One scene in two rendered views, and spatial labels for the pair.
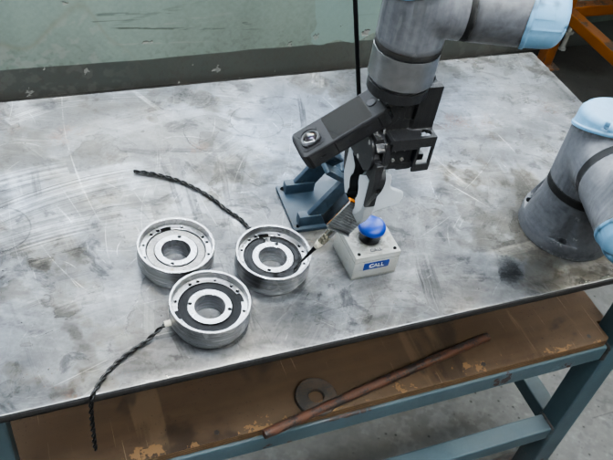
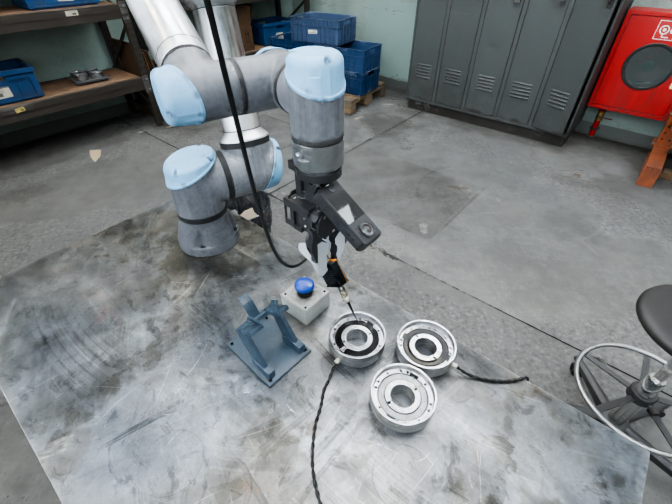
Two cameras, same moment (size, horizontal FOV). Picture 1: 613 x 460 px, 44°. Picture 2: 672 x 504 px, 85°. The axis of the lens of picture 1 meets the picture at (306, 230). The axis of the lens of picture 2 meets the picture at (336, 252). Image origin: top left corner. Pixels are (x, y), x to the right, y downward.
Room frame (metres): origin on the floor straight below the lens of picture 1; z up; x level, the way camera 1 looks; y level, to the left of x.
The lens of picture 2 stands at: (0.92, 0.41, 1.39)
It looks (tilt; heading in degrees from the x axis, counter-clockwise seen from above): 40 degrees down; 248
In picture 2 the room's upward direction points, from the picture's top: straight up
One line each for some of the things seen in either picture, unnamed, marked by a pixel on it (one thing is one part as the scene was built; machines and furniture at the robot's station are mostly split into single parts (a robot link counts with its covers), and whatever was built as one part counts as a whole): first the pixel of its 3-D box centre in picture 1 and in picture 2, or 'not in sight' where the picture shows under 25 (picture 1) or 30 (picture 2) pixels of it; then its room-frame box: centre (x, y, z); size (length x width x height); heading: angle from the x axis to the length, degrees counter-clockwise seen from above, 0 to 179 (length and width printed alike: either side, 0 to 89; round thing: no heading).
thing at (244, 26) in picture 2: not in sight; (226, 27); (0.28, -4.27, 0.67); 0.52 x 0.43 x 0.43; 28
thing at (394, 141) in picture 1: (393, 120); (316, 197); (0.75, -0.08, 1.07); 0.09 x 0.08 x 0.12; 115
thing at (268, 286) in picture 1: (272, 261); (356, 340); (0.72, 0.04, 0.82); 0.10 x 0.10 x 0.04
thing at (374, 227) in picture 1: (369, 235); (304, 291); (0.78, -0.09, 0.85); 0.04 x 0.04 x 0.05
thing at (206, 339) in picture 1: (209, 310); (424, 349); (0.62, 0.10, 0.82); 0.10 x 0.10 x 0.04
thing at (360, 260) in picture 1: (369, 246); (303, 298); (0.78, -0.09, 0.82); 0.08 x 0.07 x 0.05; 118
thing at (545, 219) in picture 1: (576, 204); (206, 222); (0.94, -0.41, 0.85); 0.15 x 0.15 x 0.10
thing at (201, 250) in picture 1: (175, 254); (402, 398); (0.70, 0.17, 0.82); 0.08 x 0.08 x 0.02
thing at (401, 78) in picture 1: (401, 61); (316, 152); (0.75, -0.07, 1.15); 0.08 x 0.08 x 0.05
